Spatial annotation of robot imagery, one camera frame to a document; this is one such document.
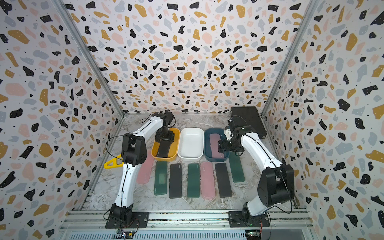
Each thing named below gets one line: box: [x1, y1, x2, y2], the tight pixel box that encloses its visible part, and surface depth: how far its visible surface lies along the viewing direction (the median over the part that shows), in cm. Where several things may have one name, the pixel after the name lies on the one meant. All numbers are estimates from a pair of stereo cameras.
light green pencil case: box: [154, 161, 168, 196], surface depth 88 cm
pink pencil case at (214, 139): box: [209, 133, 225, 159], surface depth 105 cm
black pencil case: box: [156, 140, 171, 158], surface depth 100 cm
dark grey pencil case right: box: [215, 162, 232, 198], surface depth 87 cm
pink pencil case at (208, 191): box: [200, 162, 216, 200], surface depth 88 cm
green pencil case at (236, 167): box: [228, 152, 245, 183], surface depth 93 cm
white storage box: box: [177, 127, 205, 160], surface depth 105 cm
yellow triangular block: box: [104, 154, 124, 169], surface depth 94 cm
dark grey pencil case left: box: [169, 163, 182, 199], surface depth 87 cm
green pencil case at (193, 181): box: [187, 163, 200, 199], surface depth 87 cm
